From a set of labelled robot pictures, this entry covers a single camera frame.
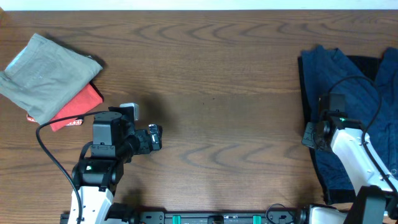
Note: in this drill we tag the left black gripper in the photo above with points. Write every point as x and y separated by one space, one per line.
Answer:
145 147

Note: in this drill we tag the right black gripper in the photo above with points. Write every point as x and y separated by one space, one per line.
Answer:
307 139

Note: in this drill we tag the dark blue shorts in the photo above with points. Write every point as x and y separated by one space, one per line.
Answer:
326 70

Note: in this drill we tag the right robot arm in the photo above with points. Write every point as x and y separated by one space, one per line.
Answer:
375 187

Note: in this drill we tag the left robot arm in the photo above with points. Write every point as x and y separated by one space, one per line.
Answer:
101 166

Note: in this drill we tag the red patterned cloth bottom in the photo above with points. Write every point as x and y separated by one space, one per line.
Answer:
76 122

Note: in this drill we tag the folded red cloth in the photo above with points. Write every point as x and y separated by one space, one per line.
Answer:
87 99

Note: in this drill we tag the black cloth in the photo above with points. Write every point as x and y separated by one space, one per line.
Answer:
369 67

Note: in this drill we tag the folded grey-green trousers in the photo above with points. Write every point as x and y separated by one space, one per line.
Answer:
45 76

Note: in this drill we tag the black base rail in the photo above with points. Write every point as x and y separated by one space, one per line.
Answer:
277 216

